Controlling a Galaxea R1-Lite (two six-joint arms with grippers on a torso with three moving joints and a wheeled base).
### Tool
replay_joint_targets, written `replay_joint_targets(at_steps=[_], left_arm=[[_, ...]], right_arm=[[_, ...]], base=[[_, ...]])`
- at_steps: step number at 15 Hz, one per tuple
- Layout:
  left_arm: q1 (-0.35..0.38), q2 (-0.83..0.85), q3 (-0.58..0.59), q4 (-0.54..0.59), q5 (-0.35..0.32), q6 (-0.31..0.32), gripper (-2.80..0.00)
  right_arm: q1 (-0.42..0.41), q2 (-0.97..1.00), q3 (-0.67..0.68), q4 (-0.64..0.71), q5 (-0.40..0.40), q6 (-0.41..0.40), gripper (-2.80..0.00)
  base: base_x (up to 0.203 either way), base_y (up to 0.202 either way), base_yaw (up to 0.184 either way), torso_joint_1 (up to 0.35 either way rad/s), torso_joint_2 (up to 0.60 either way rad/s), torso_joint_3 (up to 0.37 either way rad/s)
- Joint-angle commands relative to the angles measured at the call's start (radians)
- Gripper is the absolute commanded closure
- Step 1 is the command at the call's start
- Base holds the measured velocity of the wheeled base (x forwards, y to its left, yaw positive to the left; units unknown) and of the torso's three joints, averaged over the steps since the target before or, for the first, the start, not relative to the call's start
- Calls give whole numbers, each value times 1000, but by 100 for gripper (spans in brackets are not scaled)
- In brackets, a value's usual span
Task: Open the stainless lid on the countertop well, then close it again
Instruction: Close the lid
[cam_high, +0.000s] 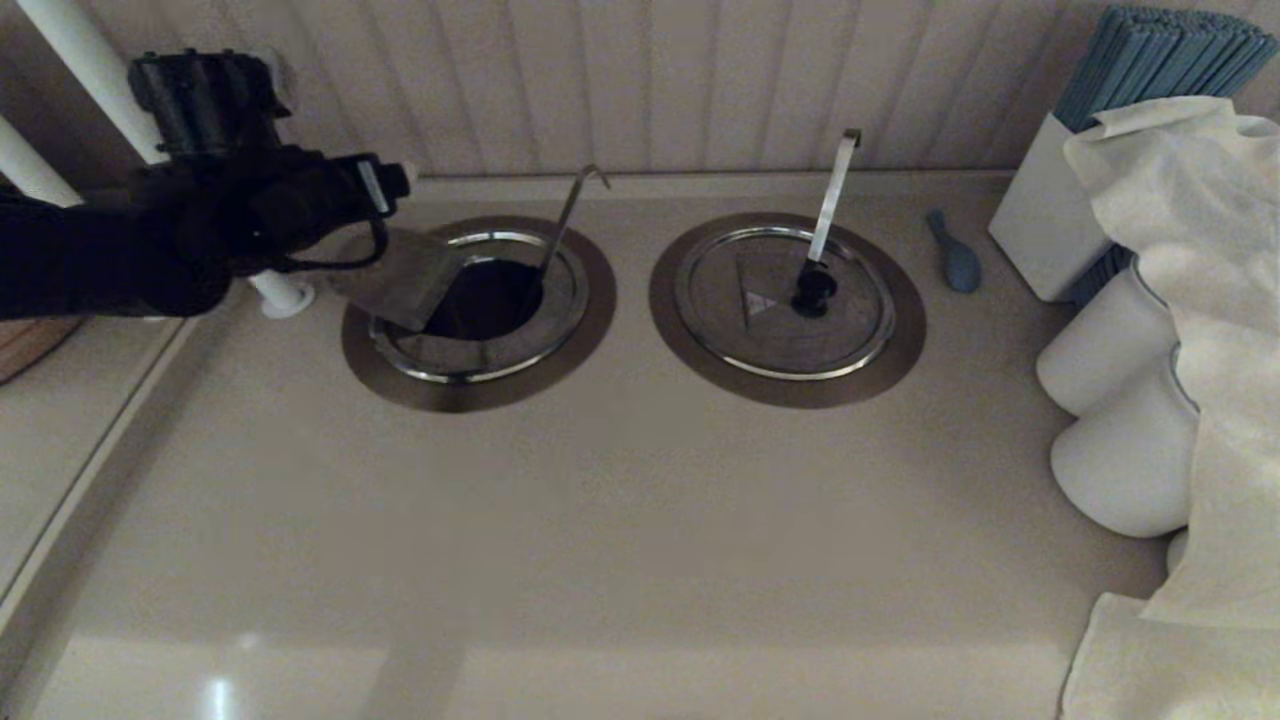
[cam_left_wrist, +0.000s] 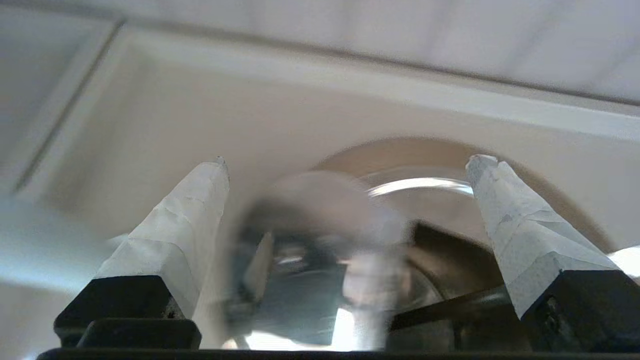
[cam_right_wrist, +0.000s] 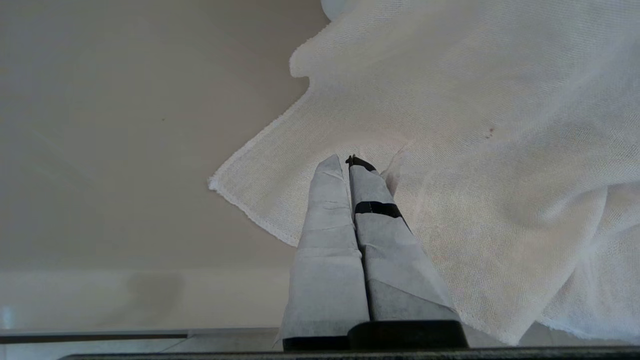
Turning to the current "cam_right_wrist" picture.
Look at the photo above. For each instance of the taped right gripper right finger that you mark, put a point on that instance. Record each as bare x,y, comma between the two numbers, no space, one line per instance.
395,270

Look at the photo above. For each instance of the white woven cloth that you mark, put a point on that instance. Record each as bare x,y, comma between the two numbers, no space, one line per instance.
475,100

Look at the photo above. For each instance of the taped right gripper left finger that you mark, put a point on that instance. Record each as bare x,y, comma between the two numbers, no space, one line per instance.
327,260

